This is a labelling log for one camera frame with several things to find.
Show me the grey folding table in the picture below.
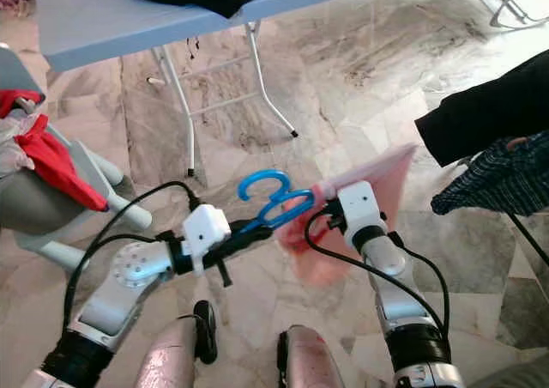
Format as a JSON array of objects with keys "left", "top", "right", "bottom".
[{"left": 37, "top": 0, "right": 383, "bottom": 178}]

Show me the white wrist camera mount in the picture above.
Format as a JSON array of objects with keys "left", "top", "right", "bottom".
[
  {"left": 335, "top": 180, "right": 387, "bottom": 245},
  {"left": 181, "top": 203, "right": 233, "bottom": 275}
]

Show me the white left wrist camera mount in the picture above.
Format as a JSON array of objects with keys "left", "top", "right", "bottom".
[{"left": 181, "top": 203, "right": 233, "bottom": 275}]

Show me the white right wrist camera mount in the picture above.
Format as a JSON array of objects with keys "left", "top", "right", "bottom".
[{"left": 335, "top": 180, "right": 387, "bottom": 245}]

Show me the robot leg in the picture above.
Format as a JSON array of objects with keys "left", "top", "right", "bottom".
[
  {"left": 133, "top": 300, "right": 220, "bottom": 388},
  {"left": 276, "top": 324, "right": 348, "bottom": 388}
]

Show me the blue plaid shirt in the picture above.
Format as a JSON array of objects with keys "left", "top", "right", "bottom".
[{"left": 431, "top": 135, "right": 549, "bottom": 217}]

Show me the white wire baby bouncer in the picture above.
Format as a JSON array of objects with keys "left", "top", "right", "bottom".
[{"left": 449, "top": 0, "right": 549, "bottom": 30}]

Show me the blue plastic hanger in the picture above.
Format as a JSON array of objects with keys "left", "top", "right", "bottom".
[{"left": 237, "top": 169, "right": 317, "bottom": 234}]

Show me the robot left leg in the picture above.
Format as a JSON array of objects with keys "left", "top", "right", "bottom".
[{"left": 133, "top": 300, "right": 220, "bottom": 388}]

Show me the robot right leg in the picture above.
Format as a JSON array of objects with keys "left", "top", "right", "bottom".
[{"left": 276, "top": 324, "right": 348, "bottom": 388}]

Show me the pink garment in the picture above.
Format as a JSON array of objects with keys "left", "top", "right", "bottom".
[{"left": 279, "top": 142, "right": 419, "bottom": 288}]

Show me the grey plastic chair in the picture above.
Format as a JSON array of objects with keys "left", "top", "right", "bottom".
[{"left": 0, "top": 46, "right": 138, "bottom": 273}]

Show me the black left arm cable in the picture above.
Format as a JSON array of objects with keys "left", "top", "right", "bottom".
[{"left": 62, "top": 180, "right": 207, "bottom": 342}]

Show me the black hanging garment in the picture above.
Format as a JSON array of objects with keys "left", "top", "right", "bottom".
[{"left": 414, "top": 49, "right": 549, "bottom": 167}]

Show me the white floral garment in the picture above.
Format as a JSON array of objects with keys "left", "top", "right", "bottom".
[{"left": 0, "top": 116, "right": 44, "bottom": 179}]

